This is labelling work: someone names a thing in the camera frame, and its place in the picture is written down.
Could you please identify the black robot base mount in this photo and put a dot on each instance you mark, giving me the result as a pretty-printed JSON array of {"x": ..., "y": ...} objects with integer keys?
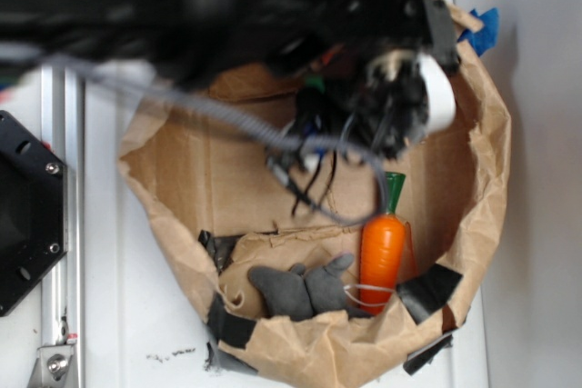
[{"x": 32, "y": 212}]

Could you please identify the blue tape right edge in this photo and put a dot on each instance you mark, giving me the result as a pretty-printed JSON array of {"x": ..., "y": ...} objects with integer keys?
[{"x": 486, "y": 37}]

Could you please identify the black tape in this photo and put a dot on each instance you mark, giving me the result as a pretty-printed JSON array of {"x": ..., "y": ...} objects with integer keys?
[
  {"x": 234, "y": 330},
  {"x": 429, "y": 292}
]

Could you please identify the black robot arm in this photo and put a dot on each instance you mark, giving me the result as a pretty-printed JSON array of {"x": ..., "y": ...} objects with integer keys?
[{"x": 192, "y": 42}]

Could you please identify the black gripper with wires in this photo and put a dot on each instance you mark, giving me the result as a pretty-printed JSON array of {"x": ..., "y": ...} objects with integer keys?
[{"x": 363, "y": 121}]

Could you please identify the black tape right bottom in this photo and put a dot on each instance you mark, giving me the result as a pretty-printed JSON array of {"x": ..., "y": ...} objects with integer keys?
[{"x": 429, "y": 292}]

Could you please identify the orange toy carrot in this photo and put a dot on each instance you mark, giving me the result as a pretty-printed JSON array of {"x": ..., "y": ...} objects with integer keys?
[{"x": 381, "y": 250}]

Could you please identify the brown paper bag tray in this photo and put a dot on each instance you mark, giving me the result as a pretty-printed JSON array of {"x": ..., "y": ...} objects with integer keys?
[{"x": 217, "y": 212}]

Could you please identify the aluminium extrusion rail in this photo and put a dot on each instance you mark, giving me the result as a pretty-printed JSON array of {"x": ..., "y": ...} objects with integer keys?
[{"x": 63, "y": 128}]

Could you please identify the black tape bottom left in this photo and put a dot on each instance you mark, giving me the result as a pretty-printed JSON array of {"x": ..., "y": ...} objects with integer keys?
[{"x": 234, "y": 330}]

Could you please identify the green rectangular block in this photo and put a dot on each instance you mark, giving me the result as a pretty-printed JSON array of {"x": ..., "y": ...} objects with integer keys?
[{"x": 315, "y": 81}]

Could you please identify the white cylindrical wrist camera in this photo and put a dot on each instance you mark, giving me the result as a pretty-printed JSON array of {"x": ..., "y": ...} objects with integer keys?
[{"x": 440, "y": 96}]

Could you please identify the metal corner bracket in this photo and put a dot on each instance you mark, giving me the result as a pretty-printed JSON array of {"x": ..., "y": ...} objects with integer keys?
[{"x": 55, "y": 367}]

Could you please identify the grey plush mouse toy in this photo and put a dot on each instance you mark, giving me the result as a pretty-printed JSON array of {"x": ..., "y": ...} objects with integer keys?
[{"x": 301, "y": 294}]

